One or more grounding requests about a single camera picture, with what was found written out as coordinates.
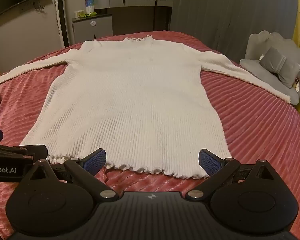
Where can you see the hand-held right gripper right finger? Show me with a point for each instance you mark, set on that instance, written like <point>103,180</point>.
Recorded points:
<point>209,163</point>

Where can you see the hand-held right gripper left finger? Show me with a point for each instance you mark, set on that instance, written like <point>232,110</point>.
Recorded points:
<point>95,160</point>

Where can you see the white ribbed knit sweater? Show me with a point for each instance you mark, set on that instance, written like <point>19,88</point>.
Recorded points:
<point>135,105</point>

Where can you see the pink ribbed bed blanket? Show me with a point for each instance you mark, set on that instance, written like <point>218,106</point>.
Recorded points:
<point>252,130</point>

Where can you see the grey shell-shaped sofa chair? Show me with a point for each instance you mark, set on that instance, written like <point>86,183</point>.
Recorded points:
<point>255,67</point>

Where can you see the small white item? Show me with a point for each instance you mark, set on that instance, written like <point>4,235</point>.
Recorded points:
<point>262,57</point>

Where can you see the grey bow-shaped pillow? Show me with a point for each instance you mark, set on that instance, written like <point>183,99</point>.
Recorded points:
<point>280,66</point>

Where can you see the grey nightstand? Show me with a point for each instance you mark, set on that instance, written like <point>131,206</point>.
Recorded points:
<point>92,27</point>

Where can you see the white tower fan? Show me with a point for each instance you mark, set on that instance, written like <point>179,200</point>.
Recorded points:
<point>60,15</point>

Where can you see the green wrapper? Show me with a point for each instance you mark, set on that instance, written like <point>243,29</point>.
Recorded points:
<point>88,15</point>

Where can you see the small white box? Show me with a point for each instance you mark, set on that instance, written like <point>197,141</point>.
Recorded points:
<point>79,14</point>

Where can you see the grey curtain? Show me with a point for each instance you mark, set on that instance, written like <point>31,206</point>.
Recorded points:
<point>227,12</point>

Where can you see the blue and white tissue pack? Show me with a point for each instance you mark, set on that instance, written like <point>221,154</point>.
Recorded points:
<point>89,6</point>

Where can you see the grey dressing table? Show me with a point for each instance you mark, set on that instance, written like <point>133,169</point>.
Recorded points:
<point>140,10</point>

